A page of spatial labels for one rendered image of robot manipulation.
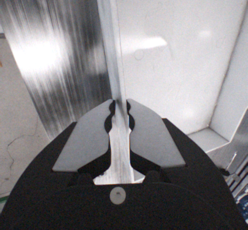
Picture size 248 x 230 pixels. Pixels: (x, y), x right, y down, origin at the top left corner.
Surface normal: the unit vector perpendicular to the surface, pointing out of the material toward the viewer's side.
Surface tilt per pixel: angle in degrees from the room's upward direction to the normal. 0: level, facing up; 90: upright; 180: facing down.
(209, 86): 0
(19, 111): 0
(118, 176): 0
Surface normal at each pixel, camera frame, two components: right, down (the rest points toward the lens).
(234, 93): -0.95, 0.24
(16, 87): 0.31, 0.47
